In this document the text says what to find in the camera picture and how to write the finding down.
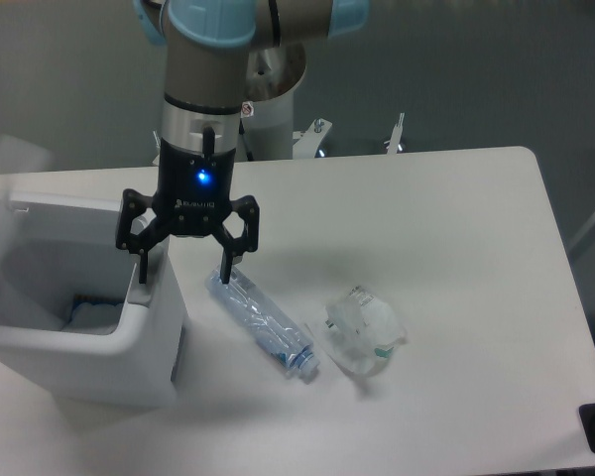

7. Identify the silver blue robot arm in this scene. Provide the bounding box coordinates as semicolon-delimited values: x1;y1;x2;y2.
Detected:
116;1;370;285

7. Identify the crumpled clear plastic packaging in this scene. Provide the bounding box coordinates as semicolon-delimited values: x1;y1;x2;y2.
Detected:
304;285;407;377

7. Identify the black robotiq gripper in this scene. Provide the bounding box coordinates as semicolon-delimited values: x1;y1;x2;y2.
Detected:
115;138;262;286

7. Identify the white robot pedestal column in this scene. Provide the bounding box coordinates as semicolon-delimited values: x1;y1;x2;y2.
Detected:
236;43;306;162

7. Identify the trash inside bin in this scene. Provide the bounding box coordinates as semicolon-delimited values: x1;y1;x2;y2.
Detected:
60;295;124;335

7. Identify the crushed clear plastic bottle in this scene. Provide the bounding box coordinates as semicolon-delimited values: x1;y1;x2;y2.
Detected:
205;268;320;382

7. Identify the white push-top trash can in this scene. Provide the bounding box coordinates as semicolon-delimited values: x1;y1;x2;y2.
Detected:
0;133;190;411

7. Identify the white pedestal base frame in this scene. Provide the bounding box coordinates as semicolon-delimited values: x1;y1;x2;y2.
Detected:
151;112;408;168

